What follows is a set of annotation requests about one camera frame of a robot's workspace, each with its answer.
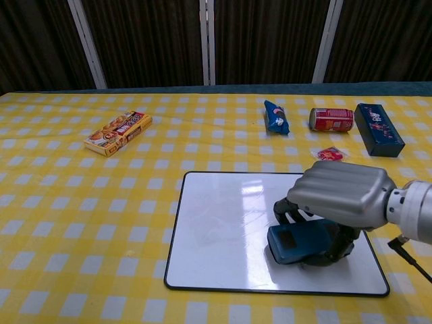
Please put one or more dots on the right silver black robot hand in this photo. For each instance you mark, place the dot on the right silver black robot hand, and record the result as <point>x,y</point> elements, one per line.
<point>341,192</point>

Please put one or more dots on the dark blue eraser block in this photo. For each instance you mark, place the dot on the dark blue eraser block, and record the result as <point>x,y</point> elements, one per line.
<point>293,244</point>

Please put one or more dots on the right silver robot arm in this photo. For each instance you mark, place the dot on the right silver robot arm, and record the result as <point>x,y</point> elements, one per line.
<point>413,211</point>

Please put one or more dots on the white board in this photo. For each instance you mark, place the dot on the white board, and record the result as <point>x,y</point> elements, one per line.
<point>219,236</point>

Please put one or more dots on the small red snack packet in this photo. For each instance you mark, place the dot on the small red snack packet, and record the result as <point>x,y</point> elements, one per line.
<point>330,154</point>

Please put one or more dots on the red soda can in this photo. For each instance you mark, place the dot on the red soda can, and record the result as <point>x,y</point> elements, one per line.
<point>332,119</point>

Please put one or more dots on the dark blue rectangular box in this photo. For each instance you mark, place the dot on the dark blue rectangular box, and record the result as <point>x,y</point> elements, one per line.
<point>378,129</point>

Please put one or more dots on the blue cookie pack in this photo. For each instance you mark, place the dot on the blue cookie pack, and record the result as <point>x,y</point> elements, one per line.
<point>277,118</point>

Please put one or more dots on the teal table cover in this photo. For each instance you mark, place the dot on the teal table cover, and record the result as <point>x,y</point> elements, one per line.
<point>236,88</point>

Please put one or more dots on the dark fabric partition panel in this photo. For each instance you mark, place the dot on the dark fabric partition panel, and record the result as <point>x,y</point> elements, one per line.
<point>266,40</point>
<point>384,40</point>
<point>145,44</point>
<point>33,44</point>

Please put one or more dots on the yellow orange snack box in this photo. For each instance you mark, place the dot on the yellow orange snack box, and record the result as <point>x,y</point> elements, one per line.
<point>118,133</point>

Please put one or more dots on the yellow white checkered tablecloth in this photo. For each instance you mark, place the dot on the yellow white checkered tablecloth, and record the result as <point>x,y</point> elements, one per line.
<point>84,219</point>

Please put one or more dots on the white partition frame post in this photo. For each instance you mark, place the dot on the white partition frame post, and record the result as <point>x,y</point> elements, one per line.
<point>207,44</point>
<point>325,40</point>
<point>86,44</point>

